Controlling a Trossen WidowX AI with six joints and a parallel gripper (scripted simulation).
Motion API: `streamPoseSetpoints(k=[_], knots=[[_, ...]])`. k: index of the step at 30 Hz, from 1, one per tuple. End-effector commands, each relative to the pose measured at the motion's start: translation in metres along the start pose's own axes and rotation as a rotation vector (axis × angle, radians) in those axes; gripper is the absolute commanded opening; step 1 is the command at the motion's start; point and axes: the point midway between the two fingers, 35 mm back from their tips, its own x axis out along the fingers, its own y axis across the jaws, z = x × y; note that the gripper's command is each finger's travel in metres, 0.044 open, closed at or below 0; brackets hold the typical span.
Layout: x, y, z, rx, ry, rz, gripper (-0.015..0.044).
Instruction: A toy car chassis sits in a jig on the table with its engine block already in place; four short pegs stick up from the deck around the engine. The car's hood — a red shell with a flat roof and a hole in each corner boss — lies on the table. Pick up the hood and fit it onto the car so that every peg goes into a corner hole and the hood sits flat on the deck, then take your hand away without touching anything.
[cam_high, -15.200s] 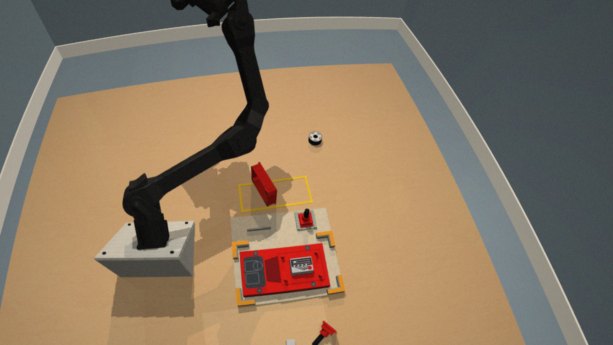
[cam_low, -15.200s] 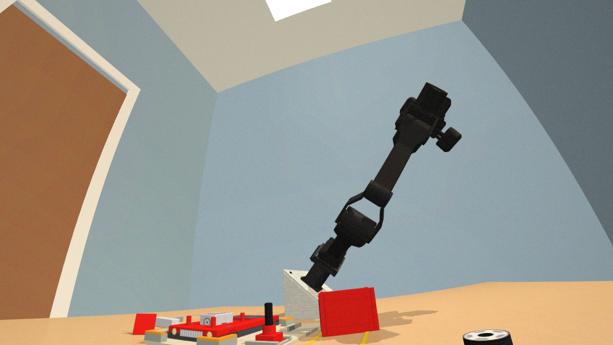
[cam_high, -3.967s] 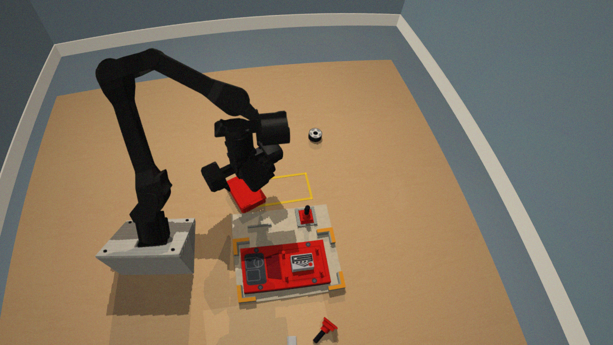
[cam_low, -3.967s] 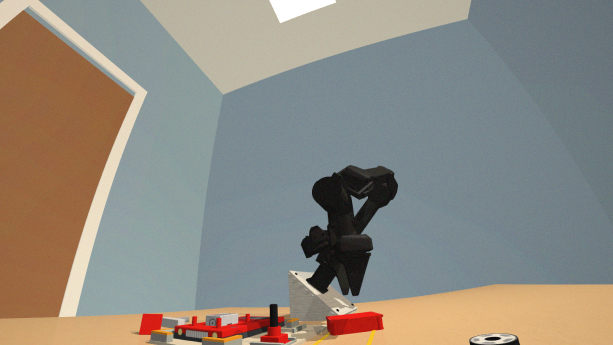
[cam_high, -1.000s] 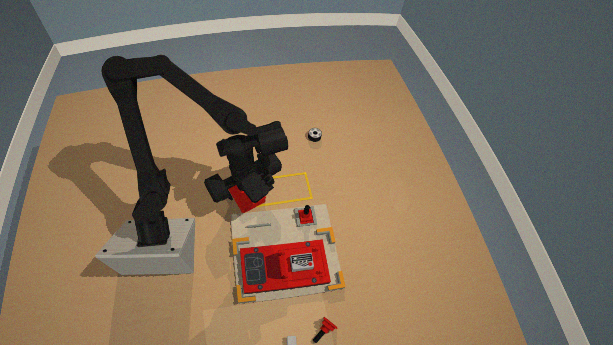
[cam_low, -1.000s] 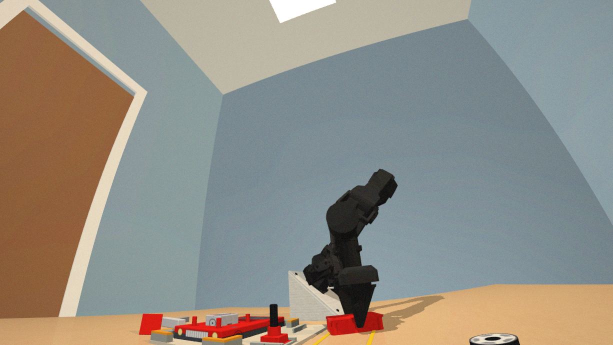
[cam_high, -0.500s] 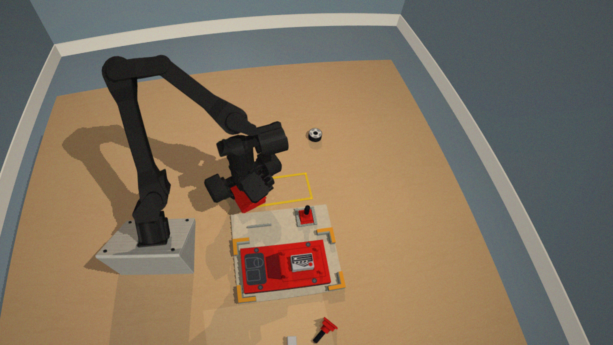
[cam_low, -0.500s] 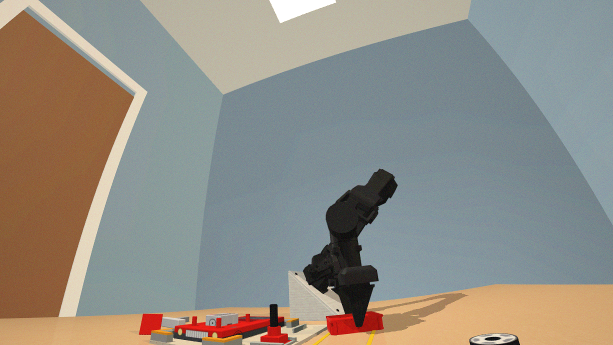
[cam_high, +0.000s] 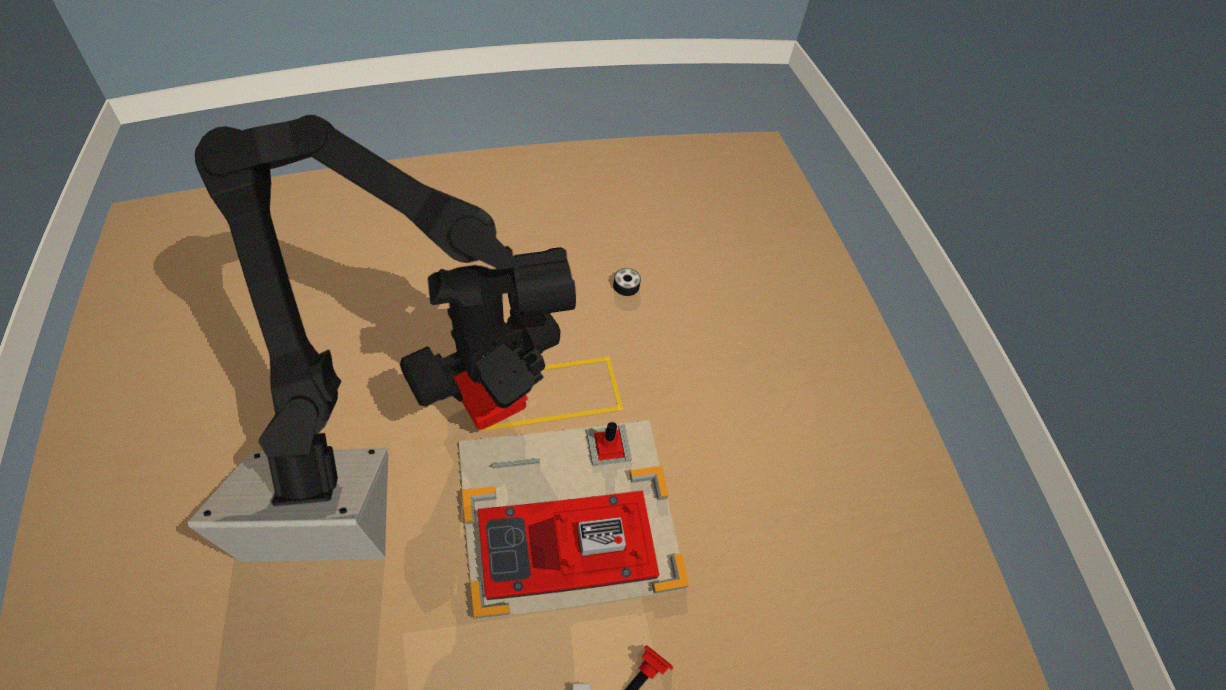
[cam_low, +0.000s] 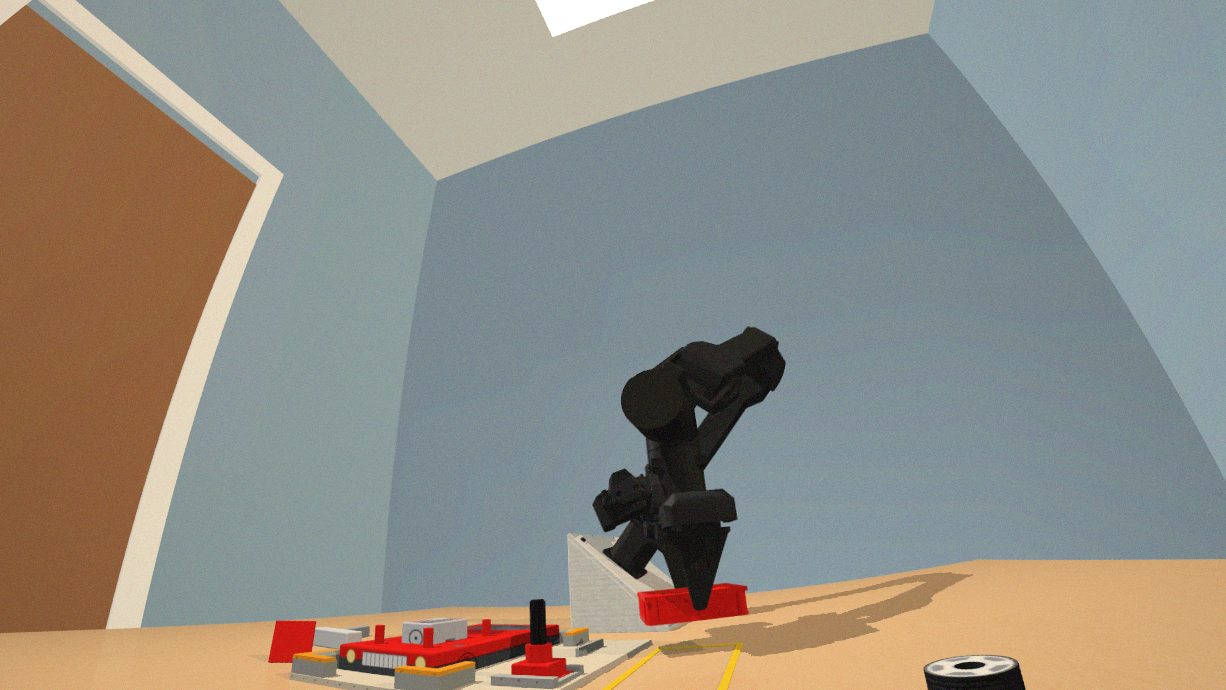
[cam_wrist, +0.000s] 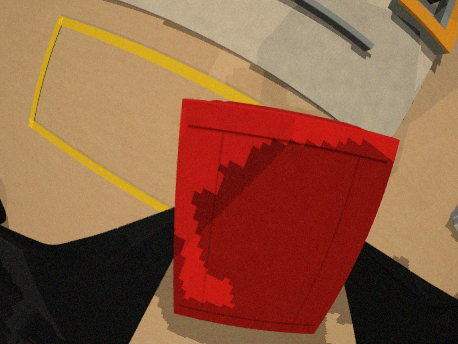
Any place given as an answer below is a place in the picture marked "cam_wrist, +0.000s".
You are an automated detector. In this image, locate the yellow rectangular frame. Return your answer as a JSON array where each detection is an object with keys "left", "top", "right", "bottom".
[{"left": 28, "top": 16, "right": 261, "bottom": 212}]

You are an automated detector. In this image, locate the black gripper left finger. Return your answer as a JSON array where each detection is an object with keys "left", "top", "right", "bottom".
[{"left": 0, "top": 207, "right": 176, "bottom": 344}]

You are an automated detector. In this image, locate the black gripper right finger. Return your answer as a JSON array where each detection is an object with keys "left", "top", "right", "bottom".
[{"left": 343, "top": 241, "right": 458, "bottom": 344}]

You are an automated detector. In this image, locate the black toy tyre with white hub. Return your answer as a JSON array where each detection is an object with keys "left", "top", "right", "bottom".
[{"left": 0, "top": 200, "right": 7, "bottom": 225}]

